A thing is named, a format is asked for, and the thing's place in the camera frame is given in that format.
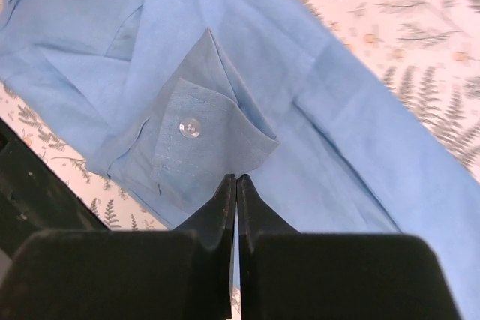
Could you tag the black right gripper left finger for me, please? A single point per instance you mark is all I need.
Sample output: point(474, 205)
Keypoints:
point(184, 273)

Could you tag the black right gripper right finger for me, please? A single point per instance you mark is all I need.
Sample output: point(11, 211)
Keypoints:
point(286, 274)

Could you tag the light blue long sleeve shirt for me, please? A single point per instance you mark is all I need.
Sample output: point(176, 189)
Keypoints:
point(165, 97)

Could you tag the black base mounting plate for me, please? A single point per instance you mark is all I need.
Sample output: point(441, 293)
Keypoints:
point(34, 198)

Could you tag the floral patterned table mat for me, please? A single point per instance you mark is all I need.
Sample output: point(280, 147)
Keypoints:
point(386, 36)

